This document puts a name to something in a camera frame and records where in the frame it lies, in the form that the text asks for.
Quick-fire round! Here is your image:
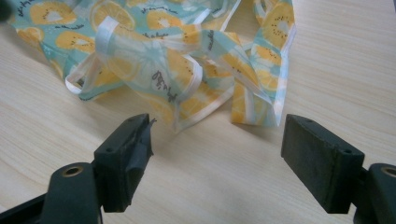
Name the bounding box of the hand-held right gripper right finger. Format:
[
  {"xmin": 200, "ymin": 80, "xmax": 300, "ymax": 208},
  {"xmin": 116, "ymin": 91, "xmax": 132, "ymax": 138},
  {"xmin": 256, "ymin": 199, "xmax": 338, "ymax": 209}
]
[{"xmin": 280, "ymin": 114, "xmax": 365, "ymax": 215}]

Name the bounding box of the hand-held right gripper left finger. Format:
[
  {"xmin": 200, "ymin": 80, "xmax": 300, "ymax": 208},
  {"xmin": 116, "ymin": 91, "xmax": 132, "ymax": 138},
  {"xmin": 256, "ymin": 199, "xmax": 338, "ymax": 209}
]
[{"xmin": 92, "ymin": 113, "xmax": 156, "ymax": 214}]

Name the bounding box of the fruit print plastic bag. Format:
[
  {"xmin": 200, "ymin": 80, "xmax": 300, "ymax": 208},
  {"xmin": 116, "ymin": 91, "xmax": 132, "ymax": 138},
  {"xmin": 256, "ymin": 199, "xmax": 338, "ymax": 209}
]
[{"xmin": 7, "ymin": 0, "xmax": 297, "ymax": 134}]

